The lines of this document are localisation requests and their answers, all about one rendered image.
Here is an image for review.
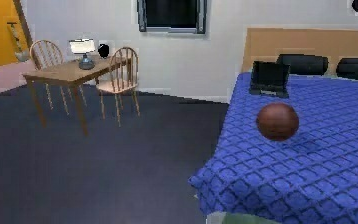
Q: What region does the grey door handle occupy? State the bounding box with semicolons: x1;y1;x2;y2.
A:
6;21;30;63

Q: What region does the black laptop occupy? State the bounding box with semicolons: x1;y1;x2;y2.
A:
248;60;291;99

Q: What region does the wooden table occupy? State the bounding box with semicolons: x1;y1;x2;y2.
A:
21;54;128;137

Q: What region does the small black object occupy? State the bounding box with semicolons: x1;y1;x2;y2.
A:
97;43;110;59

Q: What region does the blue quilted bed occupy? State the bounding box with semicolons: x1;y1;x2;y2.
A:
188;27;358;224

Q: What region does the dark window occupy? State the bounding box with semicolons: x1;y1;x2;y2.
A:
136;0;208;35

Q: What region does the black pillow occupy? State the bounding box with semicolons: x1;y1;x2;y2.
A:
335;57;358;81
276;53;330;76

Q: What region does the orange room door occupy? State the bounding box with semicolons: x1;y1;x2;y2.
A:
0;0;34;69

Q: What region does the white shade table lamp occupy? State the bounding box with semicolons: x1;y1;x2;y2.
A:
68;38;97;71

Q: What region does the brown ball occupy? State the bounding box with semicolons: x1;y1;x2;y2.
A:
255;101;300;142

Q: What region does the wooden spindle chair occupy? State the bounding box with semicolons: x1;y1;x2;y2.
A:
29;39;88;116
96;46;142;128

